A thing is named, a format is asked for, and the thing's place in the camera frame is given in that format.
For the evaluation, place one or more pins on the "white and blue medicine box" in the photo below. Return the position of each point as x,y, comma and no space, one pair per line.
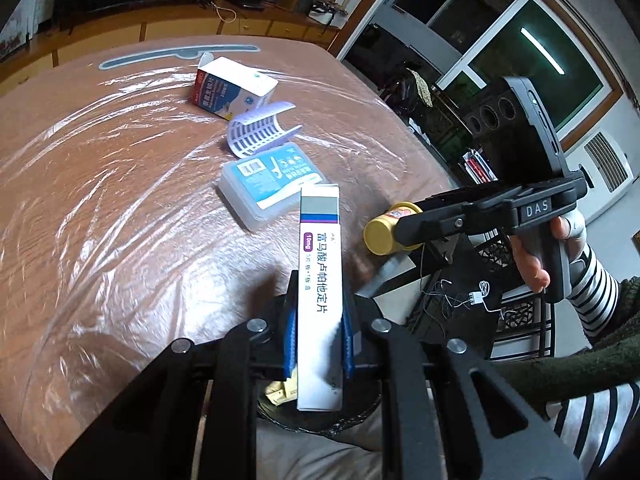
235,82

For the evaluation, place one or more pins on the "person's right forearm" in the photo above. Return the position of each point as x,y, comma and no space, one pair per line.
600,290

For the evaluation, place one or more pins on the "trash bin with black bag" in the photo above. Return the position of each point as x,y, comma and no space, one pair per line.
360,405

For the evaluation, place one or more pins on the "white ribbed plastic tray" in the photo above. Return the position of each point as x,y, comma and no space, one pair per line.
255,132

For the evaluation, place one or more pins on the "dark bag pile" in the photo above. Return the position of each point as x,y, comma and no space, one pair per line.
400,90

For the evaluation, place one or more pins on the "person's striped green clothing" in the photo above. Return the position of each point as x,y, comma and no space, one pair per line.
590,425

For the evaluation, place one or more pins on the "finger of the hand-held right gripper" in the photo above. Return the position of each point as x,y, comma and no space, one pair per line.
450,225
475,195

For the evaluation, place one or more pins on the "white air conditioner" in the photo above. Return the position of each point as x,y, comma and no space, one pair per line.
607,165

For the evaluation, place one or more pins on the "clear plastic floss box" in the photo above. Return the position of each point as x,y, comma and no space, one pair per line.
265,180

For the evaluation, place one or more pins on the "grey knife-shaped mat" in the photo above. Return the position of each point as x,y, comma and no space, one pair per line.
145,57

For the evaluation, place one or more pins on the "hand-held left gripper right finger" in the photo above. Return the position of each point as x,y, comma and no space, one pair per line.
348,350

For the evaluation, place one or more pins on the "black carved chair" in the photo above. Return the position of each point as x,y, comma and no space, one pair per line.
520,310

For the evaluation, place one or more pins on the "person's right hand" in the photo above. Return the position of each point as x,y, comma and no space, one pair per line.
530,260

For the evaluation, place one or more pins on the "framed red flower picture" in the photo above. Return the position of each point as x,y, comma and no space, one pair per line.
10,35

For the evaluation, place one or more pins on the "large window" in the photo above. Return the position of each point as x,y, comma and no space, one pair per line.
540,60

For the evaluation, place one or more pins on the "white purple-striped medicine box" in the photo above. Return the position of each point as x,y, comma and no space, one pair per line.
320,285

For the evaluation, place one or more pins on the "yellow bottle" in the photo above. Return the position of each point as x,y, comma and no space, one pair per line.
380,232

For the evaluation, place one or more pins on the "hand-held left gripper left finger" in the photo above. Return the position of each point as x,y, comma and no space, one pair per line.
289,355

